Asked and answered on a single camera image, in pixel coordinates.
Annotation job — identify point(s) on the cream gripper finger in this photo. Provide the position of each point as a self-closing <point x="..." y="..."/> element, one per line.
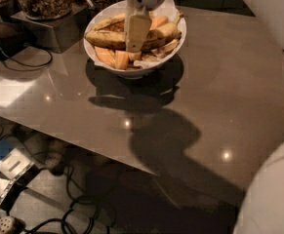
<point x="137" y="25"/>

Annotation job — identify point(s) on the long spotted front banana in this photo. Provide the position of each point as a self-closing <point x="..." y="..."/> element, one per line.
<point x="156" y="38"/>

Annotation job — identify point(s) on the spotted back banana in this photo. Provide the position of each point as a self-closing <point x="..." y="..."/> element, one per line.
<point x="108" y="22"/>

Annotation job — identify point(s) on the orange banana right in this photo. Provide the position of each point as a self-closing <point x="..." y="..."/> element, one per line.
<point x="158" y="21"/>

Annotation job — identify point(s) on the white ceramic bowl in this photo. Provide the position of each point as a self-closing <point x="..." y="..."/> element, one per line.
<point x="133" y="72"/>

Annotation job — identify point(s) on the white paper bowl liner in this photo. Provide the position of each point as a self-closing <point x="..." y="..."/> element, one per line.
<point x="170" y="4"/>

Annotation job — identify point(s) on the orange banana piece front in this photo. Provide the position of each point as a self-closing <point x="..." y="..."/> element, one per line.
<point x="121" y="60"/>

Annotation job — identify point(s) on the grey metal stand block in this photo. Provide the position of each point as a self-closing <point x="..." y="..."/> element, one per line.
<point x="56" y="35"/>

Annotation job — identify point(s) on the grey slipper on floor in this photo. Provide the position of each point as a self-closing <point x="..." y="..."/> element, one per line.
<point x="54" y="161"/>

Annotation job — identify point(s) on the blue and silver box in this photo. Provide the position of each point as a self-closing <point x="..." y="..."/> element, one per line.
<point x="13" y="163"/>

